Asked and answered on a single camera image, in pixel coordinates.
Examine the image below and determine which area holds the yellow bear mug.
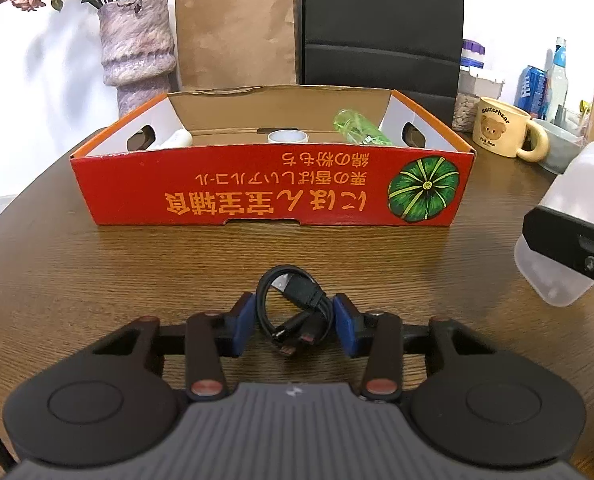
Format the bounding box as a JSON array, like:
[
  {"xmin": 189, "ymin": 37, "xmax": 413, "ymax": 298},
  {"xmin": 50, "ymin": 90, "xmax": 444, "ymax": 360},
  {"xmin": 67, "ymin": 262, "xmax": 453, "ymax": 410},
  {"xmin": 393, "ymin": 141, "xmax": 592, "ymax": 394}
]
[{"xmin": 472, "ymin": 96, "xmax": 550, "ymax": 163}]

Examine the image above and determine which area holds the white tape roll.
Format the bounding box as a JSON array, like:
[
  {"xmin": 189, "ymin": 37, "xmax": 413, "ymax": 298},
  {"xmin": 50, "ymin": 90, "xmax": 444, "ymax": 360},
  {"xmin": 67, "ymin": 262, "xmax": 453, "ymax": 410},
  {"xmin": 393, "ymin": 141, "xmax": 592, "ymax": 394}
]
[{"xmin": 267, "ymin": 129, "xmax": 309, "ymax": 145}]

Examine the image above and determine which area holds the pink marbled vase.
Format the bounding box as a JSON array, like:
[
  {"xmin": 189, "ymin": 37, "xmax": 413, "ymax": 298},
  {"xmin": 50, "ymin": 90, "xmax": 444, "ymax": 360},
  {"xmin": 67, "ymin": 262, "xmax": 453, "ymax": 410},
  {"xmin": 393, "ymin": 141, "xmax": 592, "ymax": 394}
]
[{"xmin": 98, "ymin": 0, "xmax": 177, "ymax": 118}]

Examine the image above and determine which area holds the clear bottle with blue cap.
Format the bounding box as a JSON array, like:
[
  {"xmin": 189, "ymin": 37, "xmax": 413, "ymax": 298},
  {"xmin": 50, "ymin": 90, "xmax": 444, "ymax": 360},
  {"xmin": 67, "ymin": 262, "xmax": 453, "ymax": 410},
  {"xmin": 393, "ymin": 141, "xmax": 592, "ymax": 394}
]
[{"xmin": 546, "ymin": 37, "xmax": 570, "ymax": 123}]

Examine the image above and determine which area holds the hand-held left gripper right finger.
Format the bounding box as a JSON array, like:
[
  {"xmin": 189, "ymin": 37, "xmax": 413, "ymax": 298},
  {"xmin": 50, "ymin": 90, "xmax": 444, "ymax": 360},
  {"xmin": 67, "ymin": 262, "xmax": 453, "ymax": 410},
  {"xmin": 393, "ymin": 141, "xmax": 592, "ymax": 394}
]
[{"xmin": 331, "ymin": 292, "xmax": 502, "ymax": 403}]

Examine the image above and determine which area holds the brown paper bag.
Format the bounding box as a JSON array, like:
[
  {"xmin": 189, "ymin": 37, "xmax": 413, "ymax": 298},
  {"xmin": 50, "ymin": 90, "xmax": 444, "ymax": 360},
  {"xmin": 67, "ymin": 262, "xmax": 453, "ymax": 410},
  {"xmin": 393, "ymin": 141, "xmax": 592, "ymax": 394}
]
[{"xmin": 173, "ymin": 0, "xmax": 300, "ymax": 92}]

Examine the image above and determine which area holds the white spray bottle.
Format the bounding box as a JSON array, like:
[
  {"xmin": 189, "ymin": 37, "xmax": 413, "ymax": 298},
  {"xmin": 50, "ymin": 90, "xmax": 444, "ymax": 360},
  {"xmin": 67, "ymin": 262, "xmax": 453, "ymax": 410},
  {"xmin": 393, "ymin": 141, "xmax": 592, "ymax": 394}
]
[{"xmin": 147, "ymin": 129, "xmax": 194, "ymax": 152}]

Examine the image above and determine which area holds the blue drink can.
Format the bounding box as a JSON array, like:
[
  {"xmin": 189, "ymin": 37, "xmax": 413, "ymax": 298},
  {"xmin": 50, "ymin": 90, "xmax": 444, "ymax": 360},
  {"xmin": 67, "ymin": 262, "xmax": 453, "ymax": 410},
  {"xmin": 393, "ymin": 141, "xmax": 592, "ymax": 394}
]
[{"xmin": 517, "ymin": 65, "xmax": 548, "ymax": 116}]

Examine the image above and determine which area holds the black paper bag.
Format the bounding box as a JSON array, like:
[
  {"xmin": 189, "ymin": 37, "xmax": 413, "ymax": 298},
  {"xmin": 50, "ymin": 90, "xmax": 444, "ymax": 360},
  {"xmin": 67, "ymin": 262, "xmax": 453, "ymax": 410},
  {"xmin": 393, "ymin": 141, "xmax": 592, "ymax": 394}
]
[{"xmin": 299, "ymin": 0, "xmax": 465, "ymax": 106}]

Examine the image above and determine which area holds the seed container with white lid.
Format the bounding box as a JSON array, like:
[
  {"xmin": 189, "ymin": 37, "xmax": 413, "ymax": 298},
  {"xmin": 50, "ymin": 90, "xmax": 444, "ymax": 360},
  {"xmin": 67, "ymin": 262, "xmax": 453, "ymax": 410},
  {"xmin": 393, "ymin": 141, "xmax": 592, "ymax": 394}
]
[{"xmin": 451, "ymin": 66, "xmax": 506, "ymax": 133}]

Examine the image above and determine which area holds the white bowl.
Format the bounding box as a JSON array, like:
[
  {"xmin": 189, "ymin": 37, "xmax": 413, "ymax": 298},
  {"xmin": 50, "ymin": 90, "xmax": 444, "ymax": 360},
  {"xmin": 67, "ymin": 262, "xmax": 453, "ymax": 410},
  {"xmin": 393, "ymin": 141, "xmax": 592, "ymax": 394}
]
[{"xmin": 529, "ymin": 117, "xmax": 592, "ymax": 175}]

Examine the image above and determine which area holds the black usb cable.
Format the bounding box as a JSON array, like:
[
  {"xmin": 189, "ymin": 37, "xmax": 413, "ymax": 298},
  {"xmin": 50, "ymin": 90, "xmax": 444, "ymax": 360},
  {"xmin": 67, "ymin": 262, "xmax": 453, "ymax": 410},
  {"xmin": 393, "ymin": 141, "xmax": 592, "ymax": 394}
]
[{"xmin": 255, "ymin": 265, "xmax": 335, "ymax": 359}]

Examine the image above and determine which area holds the purple lid jar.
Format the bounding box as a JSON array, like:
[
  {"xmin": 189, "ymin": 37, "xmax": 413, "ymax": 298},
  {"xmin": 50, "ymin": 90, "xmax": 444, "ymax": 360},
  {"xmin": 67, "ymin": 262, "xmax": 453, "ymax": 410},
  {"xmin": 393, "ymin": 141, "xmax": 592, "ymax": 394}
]
[{"xmin": 461, "ymin": 39, "xmax": 486, "ymax": 68}]

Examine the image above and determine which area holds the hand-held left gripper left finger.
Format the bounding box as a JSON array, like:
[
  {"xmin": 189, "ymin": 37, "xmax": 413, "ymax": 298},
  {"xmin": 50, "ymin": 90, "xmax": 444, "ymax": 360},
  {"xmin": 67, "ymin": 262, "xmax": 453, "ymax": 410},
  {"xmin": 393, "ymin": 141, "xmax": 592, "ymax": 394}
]
[{"xmin": 91, "ymin": 291, "xmax": 255, "ymax": 402}]

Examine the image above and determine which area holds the green spray bottle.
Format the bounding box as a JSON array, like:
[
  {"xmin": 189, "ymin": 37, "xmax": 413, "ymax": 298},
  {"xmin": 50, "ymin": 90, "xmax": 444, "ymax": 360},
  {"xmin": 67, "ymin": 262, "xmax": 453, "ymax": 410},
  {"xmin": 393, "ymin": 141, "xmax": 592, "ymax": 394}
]
[{"xmin": 333, "ymin": 108, "xmax": 393, "ymax": 147}]

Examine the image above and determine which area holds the red cardboard box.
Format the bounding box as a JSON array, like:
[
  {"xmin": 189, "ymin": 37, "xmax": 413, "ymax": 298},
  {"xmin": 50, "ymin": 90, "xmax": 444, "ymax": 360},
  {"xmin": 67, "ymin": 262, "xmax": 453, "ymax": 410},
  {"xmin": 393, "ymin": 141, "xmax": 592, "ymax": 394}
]
[{"xmin": 70, "ymin": 86, "xmax": 476, "ymax": 228}]

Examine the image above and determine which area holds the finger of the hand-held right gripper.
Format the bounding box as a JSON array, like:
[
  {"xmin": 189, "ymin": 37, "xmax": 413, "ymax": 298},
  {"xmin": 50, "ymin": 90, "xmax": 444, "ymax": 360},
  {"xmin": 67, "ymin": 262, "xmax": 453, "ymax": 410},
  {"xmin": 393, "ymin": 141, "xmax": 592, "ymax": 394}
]
[{"xmin": 522, "ymin": 207, "xmax": 594, "ymax": 279}]

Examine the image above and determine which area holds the translucent white plastic box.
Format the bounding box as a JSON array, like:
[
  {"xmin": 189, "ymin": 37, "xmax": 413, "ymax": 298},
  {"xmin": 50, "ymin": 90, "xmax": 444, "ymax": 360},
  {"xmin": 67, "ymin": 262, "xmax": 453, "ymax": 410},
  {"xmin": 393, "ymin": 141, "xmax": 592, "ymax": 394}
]
[{"xmin": 514, "ymin": 141, "xmax": 594, "ymax": 307}]

